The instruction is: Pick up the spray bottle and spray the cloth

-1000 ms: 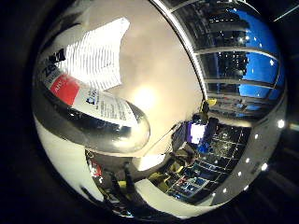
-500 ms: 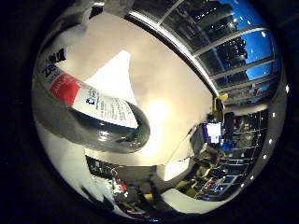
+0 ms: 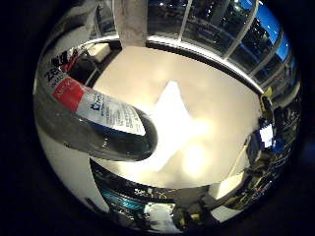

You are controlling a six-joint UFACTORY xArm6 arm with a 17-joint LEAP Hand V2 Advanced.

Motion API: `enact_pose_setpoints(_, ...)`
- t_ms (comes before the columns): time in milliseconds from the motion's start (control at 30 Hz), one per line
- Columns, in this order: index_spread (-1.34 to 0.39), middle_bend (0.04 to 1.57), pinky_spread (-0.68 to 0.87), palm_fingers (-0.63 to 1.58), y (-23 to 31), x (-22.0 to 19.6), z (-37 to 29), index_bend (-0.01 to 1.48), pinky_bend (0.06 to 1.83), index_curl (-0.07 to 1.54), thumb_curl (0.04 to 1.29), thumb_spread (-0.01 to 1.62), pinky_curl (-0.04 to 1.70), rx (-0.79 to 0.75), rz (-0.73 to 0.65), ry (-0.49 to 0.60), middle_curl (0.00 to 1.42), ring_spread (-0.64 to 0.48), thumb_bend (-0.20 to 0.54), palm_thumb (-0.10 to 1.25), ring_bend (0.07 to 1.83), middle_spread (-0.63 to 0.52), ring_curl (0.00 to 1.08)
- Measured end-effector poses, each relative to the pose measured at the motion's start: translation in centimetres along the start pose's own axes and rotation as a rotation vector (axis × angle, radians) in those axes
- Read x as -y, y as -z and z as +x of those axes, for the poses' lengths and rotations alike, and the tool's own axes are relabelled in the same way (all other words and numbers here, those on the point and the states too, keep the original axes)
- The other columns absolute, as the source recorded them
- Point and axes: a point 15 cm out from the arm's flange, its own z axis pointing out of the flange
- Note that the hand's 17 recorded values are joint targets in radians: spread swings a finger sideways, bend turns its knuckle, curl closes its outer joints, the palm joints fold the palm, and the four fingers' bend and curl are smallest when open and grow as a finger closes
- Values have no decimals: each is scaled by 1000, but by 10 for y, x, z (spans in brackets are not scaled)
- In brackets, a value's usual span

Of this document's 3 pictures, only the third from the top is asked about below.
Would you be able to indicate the lit computer monitor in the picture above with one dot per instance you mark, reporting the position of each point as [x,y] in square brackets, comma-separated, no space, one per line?
[266,136]

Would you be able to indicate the white box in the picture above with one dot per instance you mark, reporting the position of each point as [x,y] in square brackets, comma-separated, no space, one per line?
[98,51]

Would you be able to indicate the grey concrete pillar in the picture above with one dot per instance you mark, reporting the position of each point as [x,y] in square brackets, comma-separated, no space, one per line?
[131,23]

